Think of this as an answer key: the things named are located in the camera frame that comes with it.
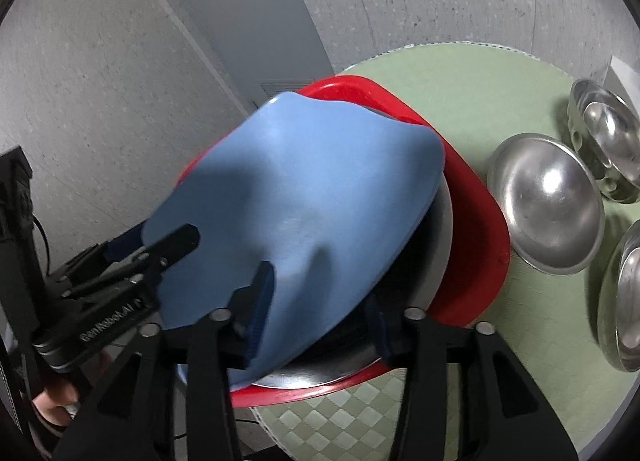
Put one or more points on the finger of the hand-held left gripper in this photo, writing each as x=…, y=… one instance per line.
x=172, y=243
x=117, y=248

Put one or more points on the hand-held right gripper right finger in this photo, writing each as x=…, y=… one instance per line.
x=382, y=338

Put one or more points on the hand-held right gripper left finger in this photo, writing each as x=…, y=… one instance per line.
x=258, y=313

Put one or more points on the red plastic tray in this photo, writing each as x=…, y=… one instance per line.
x=475, y=241

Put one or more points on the blue cloth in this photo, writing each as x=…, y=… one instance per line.
x=310, y=181

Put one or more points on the person's left hand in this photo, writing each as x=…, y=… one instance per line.
x=54, y=401

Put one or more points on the black equipment stand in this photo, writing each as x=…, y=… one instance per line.
x=17, y=241

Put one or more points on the steel plate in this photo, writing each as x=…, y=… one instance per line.
x=435, y=251

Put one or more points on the door vent grille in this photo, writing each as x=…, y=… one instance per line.
x=279, y=89

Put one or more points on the large steel bowl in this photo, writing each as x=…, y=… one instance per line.
x=545, y=201

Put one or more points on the grey door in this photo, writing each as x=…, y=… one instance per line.
x=225, y=1

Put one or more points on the small steel bowl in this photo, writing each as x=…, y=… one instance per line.
x=631, y=306
x=612, y=133

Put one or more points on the green checkered tablecloth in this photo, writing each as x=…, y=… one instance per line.
x=475, y=91

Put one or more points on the dimpled steel bowl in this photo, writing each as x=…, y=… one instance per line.
x=580, y=141

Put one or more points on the white box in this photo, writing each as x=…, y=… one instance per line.
x=620, y=73

